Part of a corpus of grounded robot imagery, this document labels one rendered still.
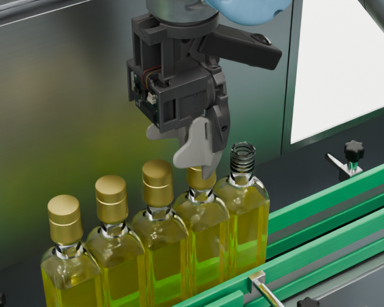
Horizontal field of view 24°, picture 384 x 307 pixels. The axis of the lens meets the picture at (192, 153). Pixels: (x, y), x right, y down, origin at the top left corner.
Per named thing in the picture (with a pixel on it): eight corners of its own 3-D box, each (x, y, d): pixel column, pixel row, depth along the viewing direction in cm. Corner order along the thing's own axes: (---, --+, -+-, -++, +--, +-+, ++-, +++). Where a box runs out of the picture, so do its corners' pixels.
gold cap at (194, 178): (205, 167, 106) (206, 137, 104) (222, 183, 104) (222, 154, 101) (180, 176, 105) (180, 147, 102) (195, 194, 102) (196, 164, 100)
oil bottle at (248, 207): (241, 277, 125) (247, 159, 111) (264, 303, 121) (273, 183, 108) (207, 293, 122) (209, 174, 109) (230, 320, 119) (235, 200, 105)
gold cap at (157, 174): (164, 183, 104) (163, 154, 101) (179, 200, 102) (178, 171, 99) (137, 194, 102) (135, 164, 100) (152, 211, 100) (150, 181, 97)
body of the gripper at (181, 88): (127, 104, 97) (121, 7, 89) (194, 80, 100) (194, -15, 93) (162, 141, 92) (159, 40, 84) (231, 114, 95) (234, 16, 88)
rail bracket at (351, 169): (332, 189, 140) (341, 121, 131) (360, 215, 135) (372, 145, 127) (312, 198, 138) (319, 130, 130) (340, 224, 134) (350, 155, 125)
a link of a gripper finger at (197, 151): (169, 192, 100) (160, 120, 95) (213, 173, 102) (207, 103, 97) (183, 204, 97) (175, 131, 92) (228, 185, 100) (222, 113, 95)
